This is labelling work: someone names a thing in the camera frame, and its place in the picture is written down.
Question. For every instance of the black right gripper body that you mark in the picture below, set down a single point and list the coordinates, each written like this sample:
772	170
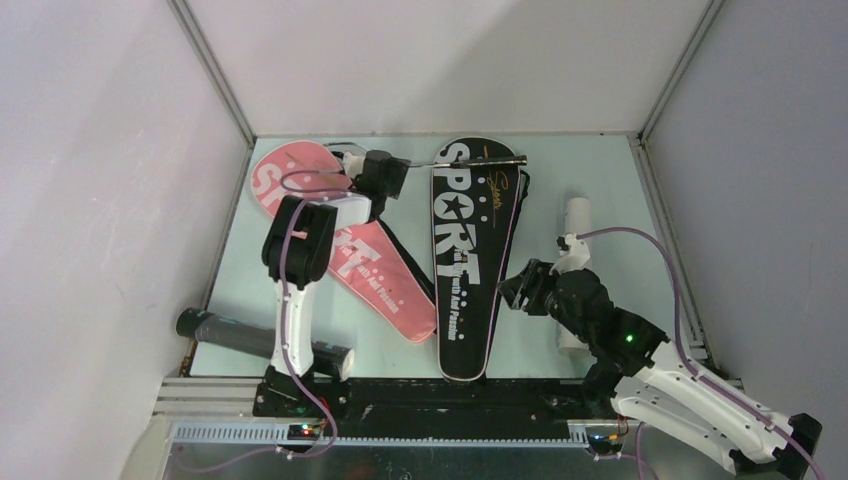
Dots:
538	277

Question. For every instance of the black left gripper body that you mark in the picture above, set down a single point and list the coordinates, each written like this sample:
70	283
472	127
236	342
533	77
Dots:
391	187

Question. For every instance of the pink racket cover bag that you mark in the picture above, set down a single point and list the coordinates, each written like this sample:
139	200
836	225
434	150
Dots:
367	259

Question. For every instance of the white shuttlecock tube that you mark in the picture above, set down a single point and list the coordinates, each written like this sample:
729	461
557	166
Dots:
577	220

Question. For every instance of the black racket cover bag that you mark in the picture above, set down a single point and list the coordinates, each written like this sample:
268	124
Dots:
474	214

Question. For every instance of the white racket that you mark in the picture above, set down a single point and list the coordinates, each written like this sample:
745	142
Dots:
343	149

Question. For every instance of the black shuttlecock tube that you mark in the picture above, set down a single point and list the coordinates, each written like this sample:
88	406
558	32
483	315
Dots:
206	327

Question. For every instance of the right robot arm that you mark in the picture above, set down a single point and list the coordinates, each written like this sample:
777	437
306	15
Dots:
639	373

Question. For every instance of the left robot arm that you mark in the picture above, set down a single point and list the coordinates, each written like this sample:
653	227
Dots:
299	245

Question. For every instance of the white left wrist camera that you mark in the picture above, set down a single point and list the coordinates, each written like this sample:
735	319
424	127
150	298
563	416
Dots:
351	160

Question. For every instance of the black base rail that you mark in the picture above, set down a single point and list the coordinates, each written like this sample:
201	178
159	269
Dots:
429	408

